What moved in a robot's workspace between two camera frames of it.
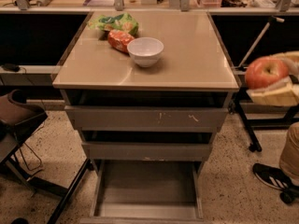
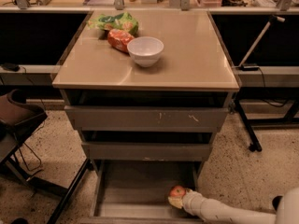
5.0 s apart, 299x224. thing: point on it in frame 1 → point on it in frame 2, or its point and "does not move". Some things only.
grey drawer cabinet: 147,91 does not move
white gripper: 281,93 → 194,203
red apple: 264,70 → 177,190
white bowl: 145,50 does not move
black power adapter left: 13,67 does not move
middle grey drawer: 146,152 does not move
